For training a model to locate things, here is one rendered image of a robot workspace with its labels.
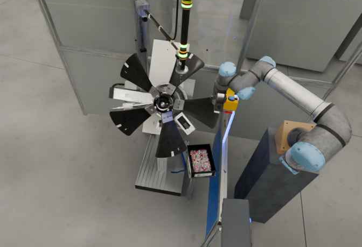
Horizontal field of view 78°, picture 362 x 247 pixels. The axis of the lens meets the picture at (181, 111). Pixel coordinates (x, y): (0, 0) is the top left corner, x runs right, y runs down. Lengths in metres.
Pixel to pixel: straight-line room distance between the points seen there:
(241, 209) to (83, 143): 2.13
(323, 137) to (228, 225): 0.50
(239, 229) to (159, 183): 1.42
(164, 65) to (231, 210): 1.06
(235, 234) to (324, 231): 1.76
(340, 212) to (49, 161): 3.04
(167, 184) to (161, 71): 1.18
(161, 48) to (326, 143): 1.19
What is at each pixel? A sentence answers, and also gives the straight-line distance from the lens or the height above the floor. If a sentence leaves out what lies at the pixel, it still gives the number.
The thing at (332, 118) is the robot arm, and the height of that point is 1.62.
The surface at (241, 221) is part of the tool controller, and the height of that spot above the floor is 1.25.
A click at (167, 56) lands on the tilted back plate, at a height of 1.28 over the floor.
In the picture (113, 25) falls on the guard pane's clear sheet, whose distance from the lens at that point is 2.09.
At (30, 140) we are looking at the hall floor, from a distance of 3.10.
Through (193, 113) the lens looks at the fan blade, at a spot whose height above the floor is 1.18.
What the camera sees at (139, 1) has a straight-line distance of 1.70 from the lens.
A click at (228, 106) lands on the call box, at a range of 1.70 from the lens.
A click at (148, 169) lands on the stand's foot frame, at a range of 2.41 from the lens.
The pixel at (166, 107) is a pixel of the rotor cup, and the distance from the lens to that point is 1.37.
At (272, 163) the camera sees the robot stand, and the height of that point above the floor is 1.00.
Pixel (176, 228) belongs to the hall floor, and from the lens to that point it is 2.28.
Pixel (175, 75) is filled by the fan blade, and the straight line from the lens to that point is 1.43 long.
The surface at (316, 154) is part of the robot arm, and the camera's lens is 0.93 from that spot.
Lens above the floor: 2.20
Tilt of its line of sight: 47 degrees down
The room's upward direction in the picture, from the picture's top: 5 degrees clockwise
